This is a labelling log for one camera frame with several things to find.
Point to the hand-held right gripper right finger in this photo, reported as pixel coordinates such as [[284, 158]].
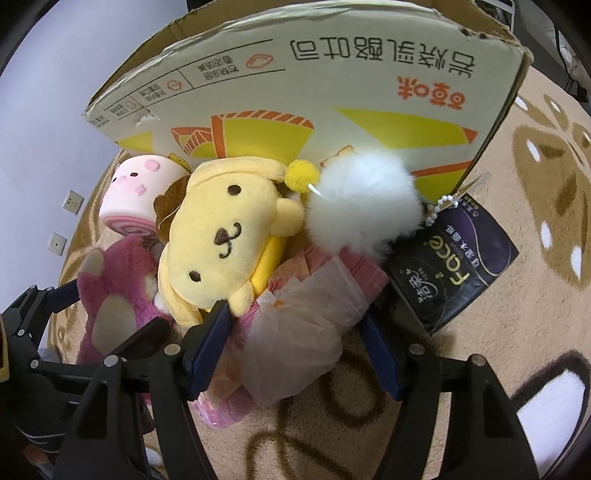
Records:
[[379, 353]]

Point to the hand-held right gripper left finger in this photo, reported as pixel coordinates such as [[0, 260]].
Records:
[[210, 350]]

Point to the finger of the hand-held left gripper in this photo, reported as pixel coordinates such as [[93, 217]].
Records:
[[64, 293], [145, 333]]

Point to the pink bear plush toy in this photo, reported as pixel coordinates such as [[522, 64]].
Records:
[[124, 277]]

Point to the pink plastic packet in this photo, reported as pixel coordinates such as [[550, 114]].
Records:
[[221, 410]]

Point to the translucent white plastic bag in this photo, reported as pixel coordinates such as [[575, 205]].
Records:
[[295, 323]]

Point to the yellow dog plush toy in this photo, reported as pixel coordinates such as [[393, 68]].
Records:
[[221, 230]]

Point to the black tissue packet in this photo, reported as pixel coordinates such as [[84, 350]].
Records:
[[452, 272]]

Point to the pink roll cake plush toy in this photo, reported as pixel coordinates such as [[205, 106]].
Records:
[[138, 184]]

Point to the printed cardboard box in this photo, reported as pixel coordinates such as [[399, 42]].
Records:
[[323, 83]]

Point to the white wall socket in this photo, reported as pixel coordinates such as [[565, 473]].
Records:
[[57, 242], [72, 201]]

